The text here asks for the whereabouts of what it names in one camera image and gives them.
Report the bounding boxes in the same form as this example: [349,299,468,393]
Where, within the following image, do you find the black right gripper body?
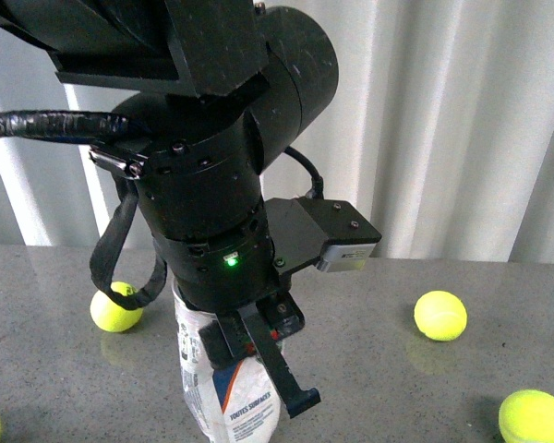
[154,201,305,369]

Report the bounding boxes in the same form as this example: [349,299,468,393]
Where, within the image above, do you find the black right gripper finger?
[238,309,321,418]

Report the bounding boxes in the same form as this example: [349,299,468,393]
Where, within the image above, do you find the clear plastic tennis ball can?
[172,284,281,443]

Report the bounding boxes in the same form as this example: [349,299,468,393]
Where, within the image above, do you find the far Wilson tennis ball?
[90,291,143,333]

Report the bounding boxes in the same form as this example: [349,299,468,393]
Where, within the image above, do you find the right edge tennis ball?
[414,291,467,341]

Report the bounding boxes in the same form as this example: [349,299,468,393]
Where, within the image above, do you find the Roland Garros tennis ball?
[499,389,554,442]

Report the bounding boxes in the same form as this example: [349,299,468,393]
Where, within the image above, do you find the white pleated curtain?
[0,1,554,263]

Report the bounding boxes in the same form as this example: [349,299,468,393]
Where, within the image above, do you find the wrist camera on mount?
[266,198,381,280]

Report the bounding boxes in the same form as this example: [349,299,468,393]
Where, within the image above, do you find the black taped cable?
[0,108,169,311]

